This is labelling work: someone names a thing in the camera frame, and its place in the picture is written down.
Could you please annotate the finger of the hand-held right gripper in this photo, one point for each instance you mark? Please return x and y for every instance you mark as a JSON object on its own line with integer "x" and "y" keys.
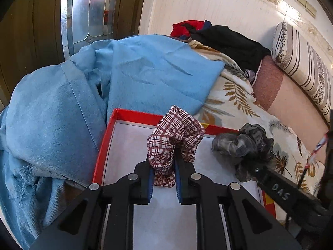
{"x": 278, "y": 187}

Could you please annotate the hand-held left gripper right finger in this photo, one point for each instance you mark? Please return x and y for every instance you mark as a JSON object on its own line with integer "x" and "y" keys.
{"x": 178, "y": 185}

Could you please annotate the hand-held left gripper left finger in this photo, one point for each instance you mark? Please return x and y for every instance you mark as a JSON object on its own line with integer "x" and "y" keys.
{"x": 149, "y": 185}

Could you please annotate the red cardboard box white inside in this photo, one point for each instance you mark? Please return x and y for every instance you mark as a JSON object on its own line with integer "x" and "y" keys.
{"x": 124, "y": 148}

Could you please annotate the red white plaid scrunchie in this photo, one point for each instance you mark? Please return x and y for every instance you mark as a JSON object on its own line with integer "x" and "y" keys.
{"x": 177, "y": 127}

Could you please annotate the grey sheer scrunchie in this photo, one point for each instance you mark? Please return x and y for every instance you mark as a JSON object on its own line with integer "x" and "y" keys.
{"x": 242, "y": 143}

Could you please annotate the red white braided thread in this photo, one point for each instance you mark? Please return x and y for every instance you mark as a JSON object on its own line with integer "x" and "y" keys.
{"x": 318, "y": 144}

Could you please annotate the pink bolster pillow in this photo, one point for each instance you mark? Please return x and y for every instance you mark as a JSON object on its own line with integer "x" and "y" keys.
{"x": 291, "y": 101}

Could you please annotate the leaf print blanket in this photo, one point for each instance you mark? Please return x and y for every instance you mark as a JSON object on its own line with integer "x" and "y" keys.
{"x": 234, "y": 96}

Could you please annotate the light blue cloth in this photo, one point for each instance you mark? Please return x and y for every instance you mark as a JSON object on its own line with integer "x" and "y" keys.
{"x": 65, "y": 109}

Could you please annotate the small lilac grey cloth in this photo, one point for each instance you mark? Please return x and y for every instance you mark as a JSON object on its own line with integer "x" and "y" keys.
{"x": 251, "y": 75}

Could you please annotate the striped cream pillow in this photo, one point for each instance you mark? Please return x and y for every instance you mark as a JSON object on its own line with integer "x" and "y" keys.
{"x": 299, "y": 54}

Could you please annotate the black cloth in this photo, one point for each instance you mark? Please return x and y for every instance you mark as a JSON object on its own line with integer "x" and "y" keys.
{"x": 234, "y": 44}

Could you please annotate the red cloth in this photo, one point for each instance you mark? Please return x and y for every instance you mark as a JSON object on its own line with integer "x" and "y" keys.
{"x": 179, "y": 28}

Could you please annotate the wooden door with leaded glass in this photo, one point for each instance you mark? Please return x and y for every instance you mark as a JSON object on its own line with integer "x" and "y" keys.
{"x": 26, "y": 31}

